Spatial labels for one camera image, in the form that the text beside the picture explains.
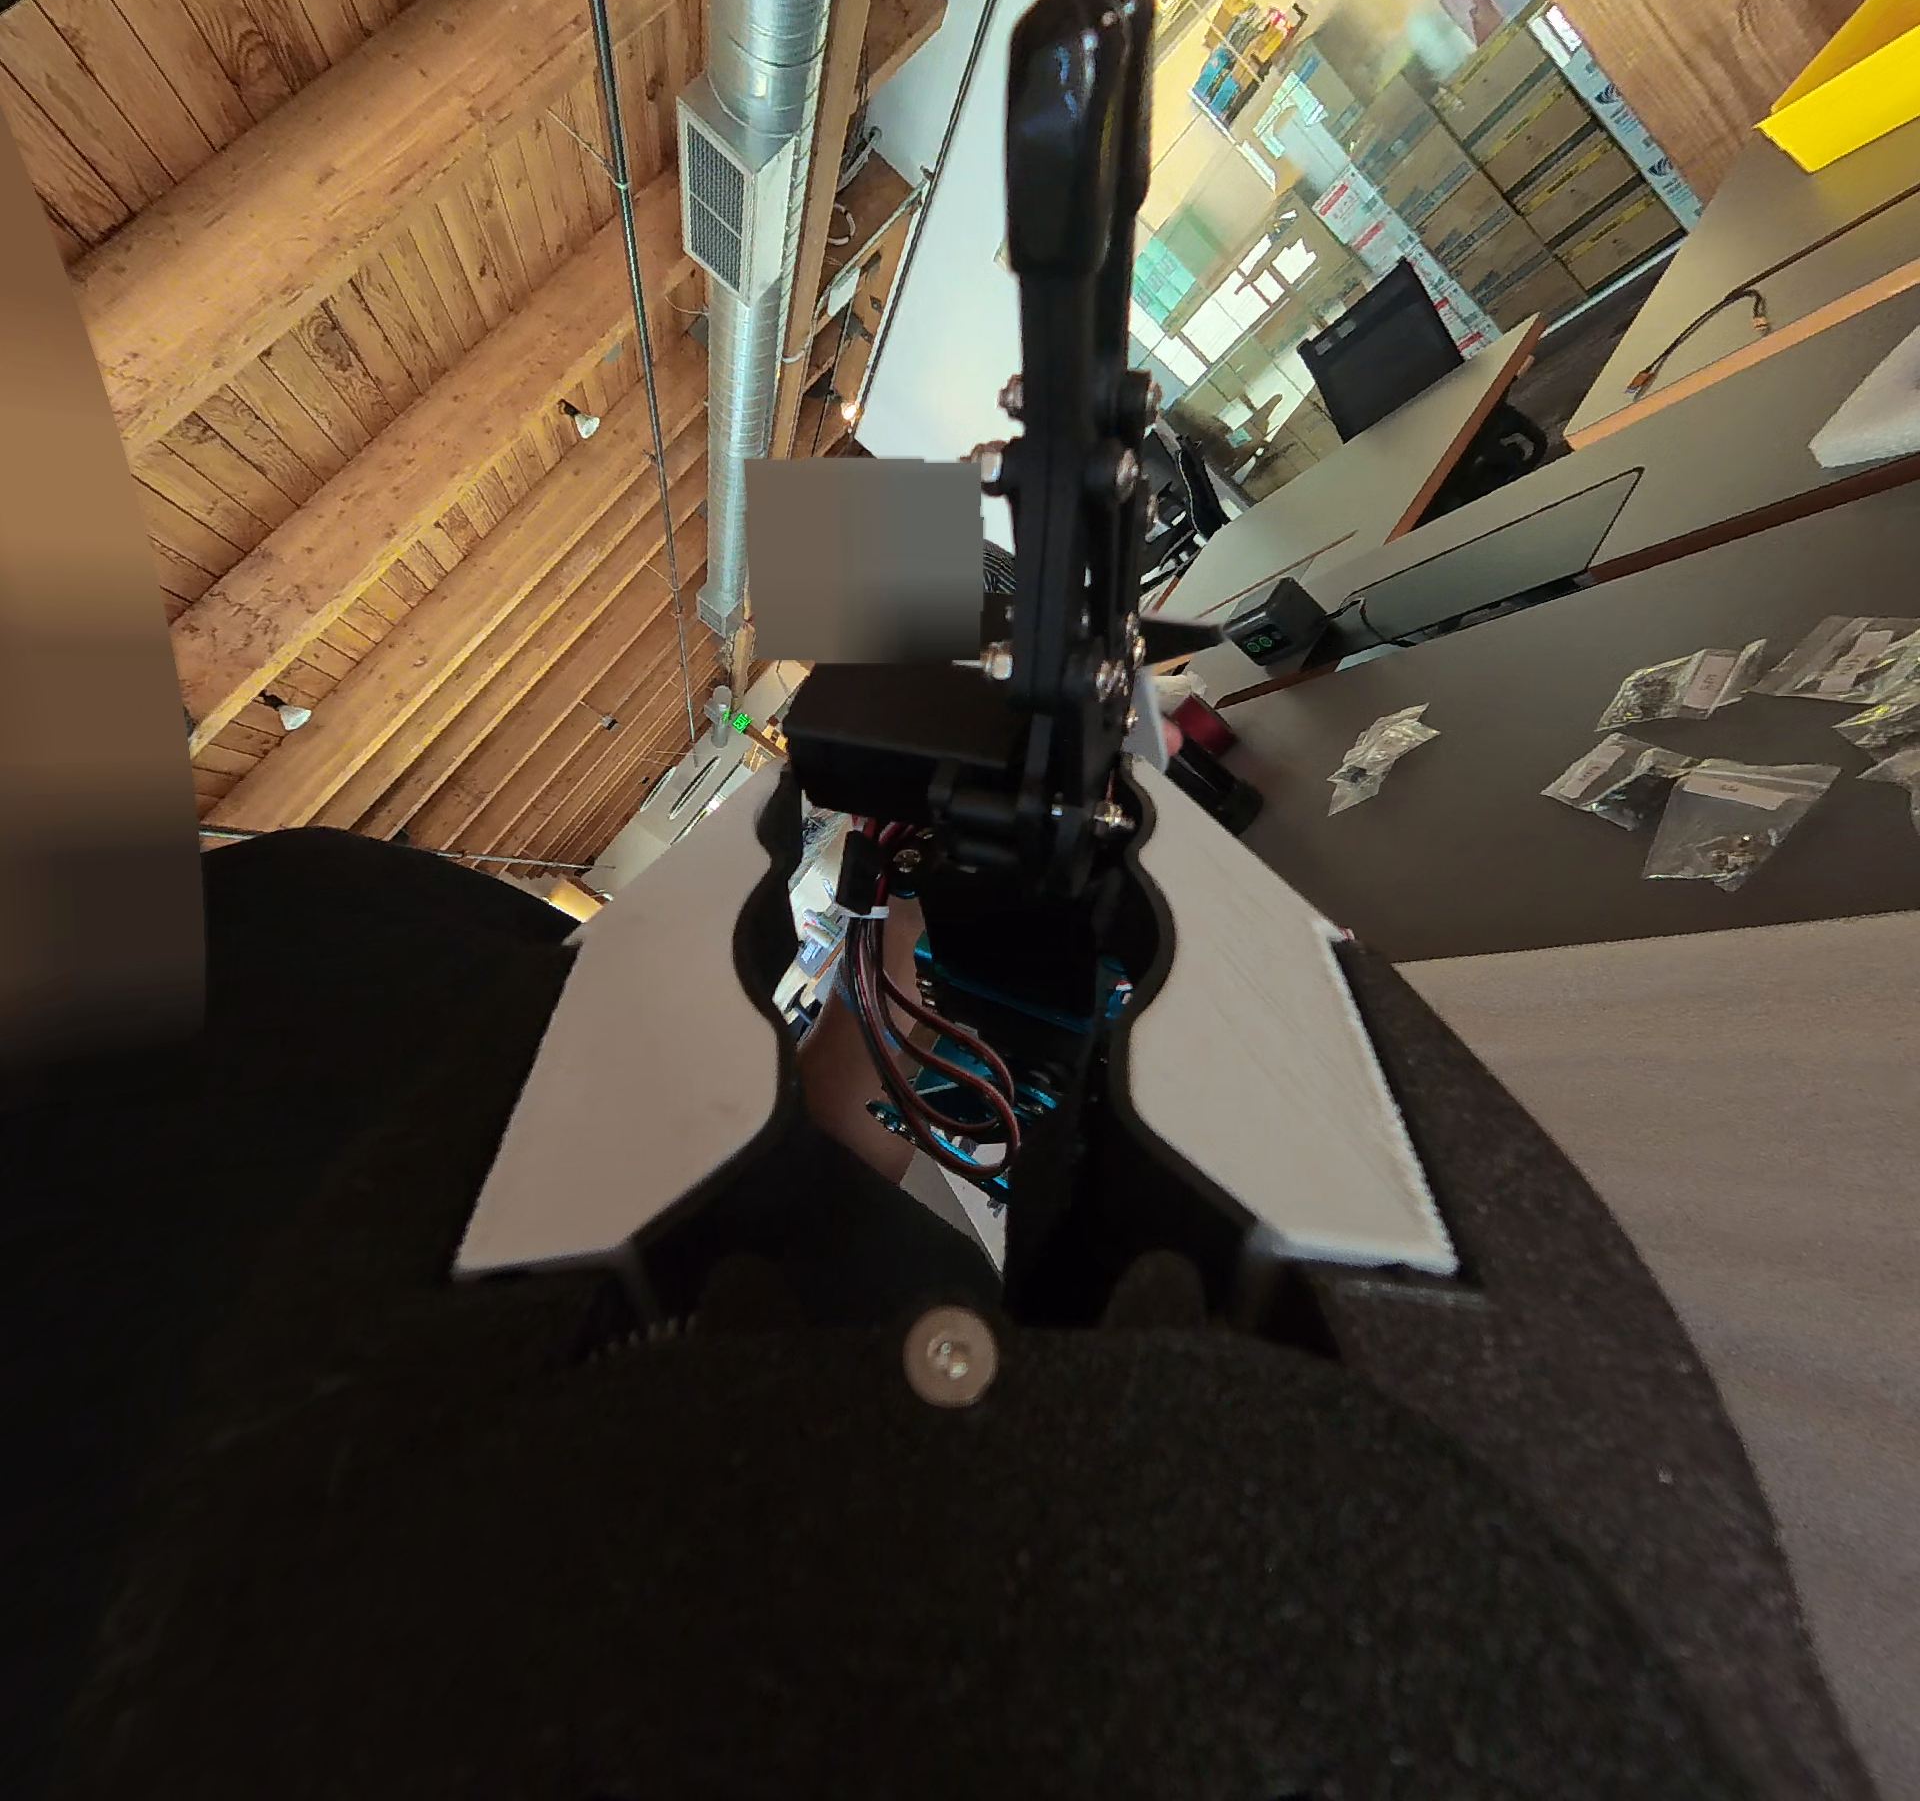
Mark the pale grey foam sheet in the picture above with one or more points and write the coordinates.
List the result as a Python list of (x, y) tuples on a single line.
[(1726, 1230)]

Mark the group of clear screw bags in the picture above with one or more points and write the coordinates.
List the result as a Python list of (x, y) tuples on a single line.
[(1740, 820)]

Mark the black charger with green display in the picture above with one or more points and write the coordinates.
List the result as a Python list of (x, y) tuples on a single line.
[(1274, 627)]

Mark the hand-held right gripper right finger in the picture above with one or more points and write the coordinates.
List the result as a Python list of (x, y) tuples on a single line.
[(1274, 1081)]

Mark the yellow plastic tray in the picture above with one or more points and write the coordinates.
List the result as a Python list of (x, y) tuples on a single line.
[(1852, 106)]

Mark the blue black toy robot arm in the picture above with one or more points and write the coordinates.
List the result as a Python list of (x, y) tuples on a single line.
[(1073, 556)]

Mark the grey desk with wooden edge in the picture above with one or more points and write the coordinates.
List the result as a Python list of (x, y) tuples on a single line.
[(1771, 228), (1351, 481)]

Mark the black office chair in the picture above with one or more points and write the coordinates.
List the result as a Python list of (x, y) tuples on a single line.
[(1381, 345)]

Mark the silver air duct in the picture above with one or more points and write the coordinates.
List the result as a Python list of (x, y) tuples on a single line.
[(766, 32)]

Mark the stack of cardboard boxes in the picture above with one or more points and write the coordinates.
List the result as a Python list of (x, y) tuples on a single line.
[(1515, 167)]

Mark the small spot lamp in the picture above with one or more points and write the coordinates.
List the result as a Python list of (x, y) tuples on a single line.
[(579, 418), (286, 712)]

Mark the grey desk with black pad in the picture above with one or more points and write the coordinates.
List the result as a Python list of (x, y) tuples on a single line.
[(1726, 513)]

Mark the dark grey desk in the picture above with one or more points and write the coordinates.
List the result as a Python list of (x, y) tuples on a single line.
[(1500, 871)]

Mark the black desk pad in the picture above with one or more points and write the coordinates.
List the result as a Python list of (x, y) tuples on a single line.
[(1500, 556)]

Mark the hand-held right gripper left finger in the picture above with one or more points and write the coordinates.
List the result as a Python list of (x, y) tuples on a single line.
[(645, 1052)]

